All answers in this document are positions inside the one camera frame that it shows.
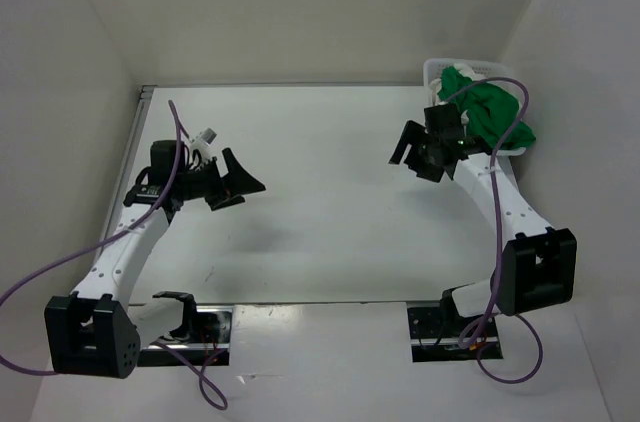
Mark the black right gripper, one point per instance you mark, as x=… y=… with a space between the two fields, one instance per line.
x=412 y=132

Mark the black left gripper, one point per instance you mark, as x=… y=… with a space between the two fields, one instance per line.
x=239 y=181

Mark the green t shirt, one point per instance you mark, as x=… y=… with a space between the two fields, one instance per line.
x=504 y=109

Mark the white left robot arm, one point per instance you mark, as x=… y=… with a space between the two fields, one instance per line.
x=90 y=331

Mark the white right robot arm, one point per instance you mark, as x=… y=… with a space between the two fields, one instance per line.
x=537 y=265

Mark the white t shirt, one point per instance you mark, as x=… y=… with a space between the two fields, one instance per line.
x=474 y=105

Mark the white plastic basket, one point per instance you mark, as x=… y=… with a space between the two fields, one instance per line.
x=493 y=72

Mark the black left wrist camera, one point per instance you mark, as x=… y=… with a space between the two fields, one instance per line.
x=162 y=157

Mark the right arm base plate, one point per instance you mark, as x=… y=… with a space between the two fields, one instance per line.
x=434 y=336

